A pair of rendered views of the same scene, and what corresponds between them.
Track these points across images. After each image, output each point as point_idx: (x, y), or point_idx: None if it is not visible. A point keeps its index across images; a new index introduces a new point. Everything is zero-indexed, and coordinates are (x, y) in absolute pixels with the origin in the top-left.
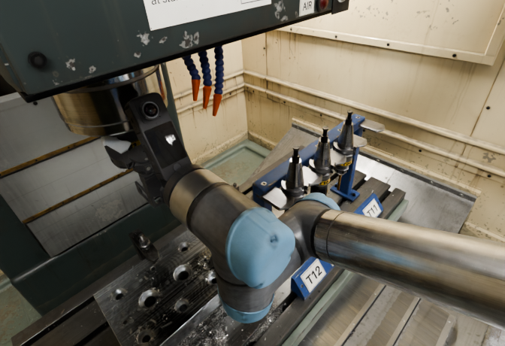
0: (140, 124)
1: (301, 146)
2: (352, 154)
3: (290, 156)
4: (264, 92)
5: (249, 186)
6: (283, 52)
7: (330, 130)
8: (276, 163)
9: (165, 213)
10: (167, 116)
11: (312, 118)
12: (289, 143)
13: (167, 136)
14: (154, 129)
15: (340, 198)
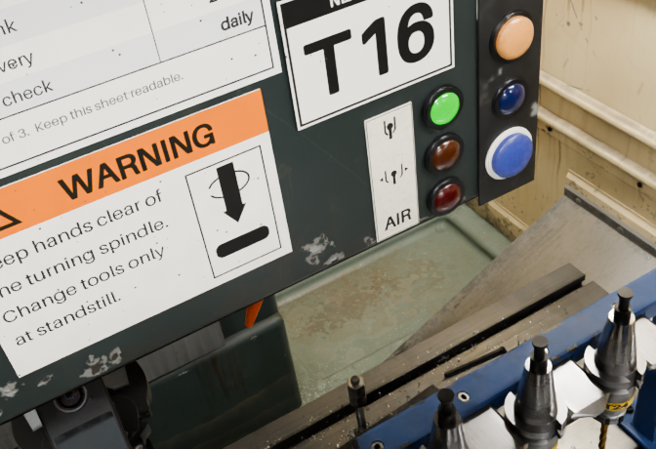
0: (47, 426)
1: (569, 267)
2: (634, 387)
3: (531, 294)
4: None
5: (405, 368)
6: (553, 5)
7: (592, 305)
8: (490, 312)
9: (211, 394)
10: (105, 402)
11: (617, 186)
12: (550, 241)
13: (100, 442)
14: (75, 432)
15: (631, 446)
